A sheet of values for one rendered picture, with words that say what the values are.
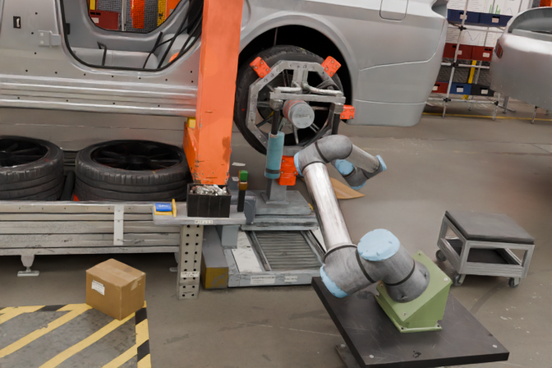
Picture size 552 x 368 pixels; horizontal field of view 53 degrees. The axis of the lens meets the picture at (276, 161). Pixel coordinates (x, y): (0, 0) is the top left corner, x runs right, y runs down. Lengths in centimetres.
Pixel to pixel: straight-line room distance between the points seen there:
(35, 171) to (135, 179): 50
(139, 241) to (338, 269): 116
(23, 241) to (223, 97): 121
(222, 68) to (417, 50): 138
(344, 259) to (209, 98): 100
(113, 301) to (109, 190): 63
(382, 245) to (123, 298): 119
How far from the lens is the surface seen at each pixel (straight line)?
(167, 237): 297
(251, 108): 309
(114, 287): 263
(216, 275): 290
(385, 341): 223
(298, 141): 336
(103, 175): 300
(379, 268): 219
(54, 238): 298
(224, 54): 263
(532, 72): 509
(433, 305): 230
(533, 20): 622
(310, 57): 321
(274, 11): 319
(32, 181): 306
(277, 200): 347
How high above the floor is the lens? 153
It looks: 18 degrees down
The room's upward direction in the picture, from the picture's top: 7 degrees clockwise
